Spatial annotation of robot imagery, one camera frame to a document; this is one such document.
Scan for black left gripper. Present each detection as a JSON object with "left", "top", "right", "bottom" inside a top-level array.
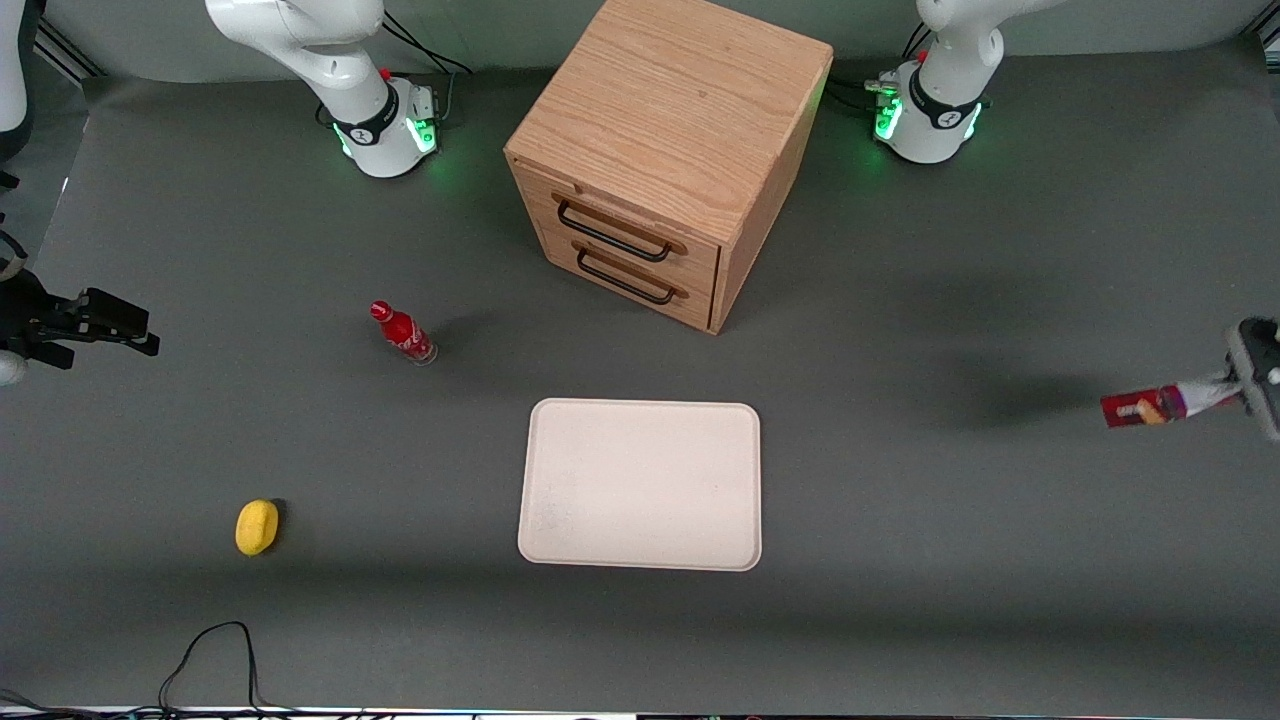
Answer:
[{"left": 1240, "top": 316, "right": 1280, "bottom": 401}]

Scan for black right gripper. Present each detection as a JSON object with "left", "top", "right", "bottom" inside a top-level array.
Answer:
[{"left": 0, "top": 268, "right": 161, "bottom": 373}]

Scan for red cookie box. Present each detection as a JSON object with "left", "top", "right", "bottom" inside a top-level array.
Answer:
[{"left": 1100, "top": 375, "right": 1246, "bottom": 429}]

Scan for cream rectangular plastic tray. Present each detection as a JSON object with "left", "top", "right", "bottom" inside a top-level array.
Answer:
[{"left": 517, "top": 398, "right": 763, "bottom": 572}]

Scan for yellow lemon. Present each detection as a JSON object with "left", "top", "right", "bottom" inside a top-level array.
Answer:
[{"left": 235, "top": 499, "right": 280, "bottom": 557}]

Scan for red cola bottle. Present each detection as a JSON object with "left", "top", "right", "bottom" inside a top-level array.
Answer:
[{"left": 369, "top": 300, "right": 439, "bottom": 367}]

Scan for wooden drawer front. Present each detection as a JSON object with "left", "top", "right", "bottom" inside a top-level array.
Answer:
[
  {"left": 525, "top": 165, "right": 722, "bottom": 293},
  {"left": 540, "top": 225, "right": 718, "bottom": 331}
]

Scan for wooden two-drawer cabinet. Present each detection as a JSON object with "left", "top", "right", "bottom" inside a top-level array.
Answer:
[{"left": 504, "top": 0, "right": 835, "bottom": 336}]

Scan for thin black loose cable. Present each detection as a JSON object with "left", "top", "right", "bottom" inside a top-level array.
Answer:
[{"left": 158, "top": 621, "right": 263, "bottom": 716}]

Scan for black right arm base cables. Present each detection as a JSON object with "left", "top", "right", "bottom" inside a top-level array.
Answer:
[{"left": 380, "top": 10, "right": 473, "bottom": 131}]

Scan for black arm base cables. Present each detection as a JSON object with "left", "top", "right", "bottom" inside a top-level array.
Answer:
[
  {"left": 380, "top": 10, "right": 473, "bottom": 131},
  {"left": 828, "top": 78, "right": 901, "bottom": 113}
]

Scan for black left arm base cables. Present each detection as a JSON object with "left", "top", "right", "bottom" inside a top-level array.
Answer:
[{"left": 828, "top": 78, "right": 901, "bottom": 113}]

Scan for black metal drawer handle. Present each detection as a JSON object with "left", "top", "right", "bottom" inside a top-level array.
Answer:
[
  {"left": 556, "top": 198, "right": 673, "bottom": 264},
  {"left": 576, "top": 248, "right": 676, "bottom": 306}
]

